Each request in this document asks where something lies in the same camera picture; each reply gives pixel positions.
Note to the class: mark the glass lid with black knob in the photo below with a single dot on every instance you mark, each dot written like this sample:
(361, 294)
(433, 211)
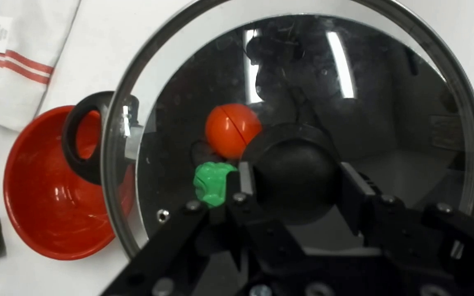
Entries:
(391, 109)

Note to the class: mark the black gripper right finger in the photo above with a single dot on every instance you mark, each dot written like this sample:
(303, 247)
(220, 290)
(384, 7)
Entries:
(366, 207)

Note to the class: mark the green toy vegetable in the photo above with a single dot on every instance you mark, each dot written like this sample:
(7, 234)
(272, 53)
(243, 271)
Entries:
(213, 181)

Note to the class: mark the red bowl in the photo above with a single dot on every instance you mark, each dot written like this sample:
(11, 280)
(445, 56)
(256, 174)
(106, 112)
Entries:
(45, 207)

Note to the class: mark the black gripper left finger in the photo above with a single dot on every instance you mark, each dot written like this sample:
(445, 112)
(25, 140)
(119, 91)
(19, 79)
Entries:
(246, 186)

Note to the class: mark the orange toy tomato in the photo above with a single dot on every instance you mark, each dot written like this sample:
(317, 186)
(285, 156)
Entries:
(229, 132)

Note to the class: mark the white towel with red stripes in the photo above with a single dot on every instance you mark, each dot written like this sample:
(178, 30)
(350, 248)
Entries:
(17, 66)

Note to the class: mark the black cooking pot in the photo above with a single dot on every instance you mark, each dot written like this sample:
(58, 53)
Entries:
(75, 142)

